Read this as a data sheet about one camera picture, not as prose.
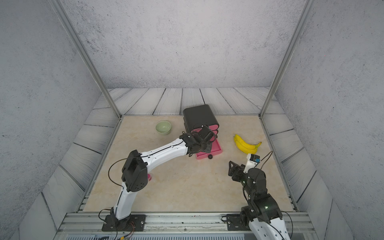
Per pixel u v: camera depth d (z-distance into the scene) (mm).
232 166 698
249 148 960
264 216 494
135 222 728
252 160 635
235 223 728
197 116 995
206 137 674
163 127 1109
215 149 927
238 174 649
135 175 501
